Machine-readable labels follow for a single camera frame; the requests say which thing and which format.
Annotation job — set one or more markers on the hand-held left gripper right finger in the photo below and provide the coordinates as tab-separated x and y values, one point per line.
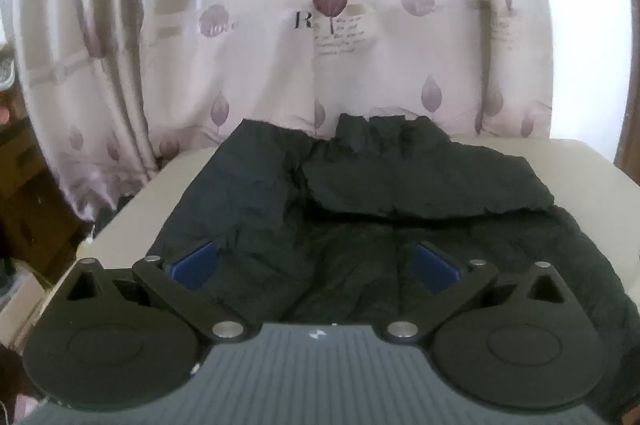
437	267

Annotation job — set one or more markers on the dark wooden frame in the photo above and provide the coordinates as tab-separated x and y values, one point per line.
629	55

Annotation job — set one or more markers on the white ribbed object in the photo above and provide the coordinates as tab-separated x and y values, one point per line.
6	72

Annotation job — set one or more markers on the pink patterned object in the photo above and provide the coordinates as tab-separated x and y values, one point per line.
3	115

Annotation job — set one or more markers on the white leaf print curtain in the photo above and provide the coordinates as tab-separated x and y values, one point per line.
250	55

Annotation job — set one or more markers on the brown wooden cabinet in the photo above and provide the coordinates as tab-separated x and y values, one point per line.
30	185

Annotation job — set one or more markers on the black padded jacket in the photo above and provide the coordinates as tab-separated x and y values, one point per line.
380	215

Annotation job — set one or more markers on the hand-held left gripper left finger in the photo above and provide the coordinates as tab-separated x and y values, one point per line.
192	267

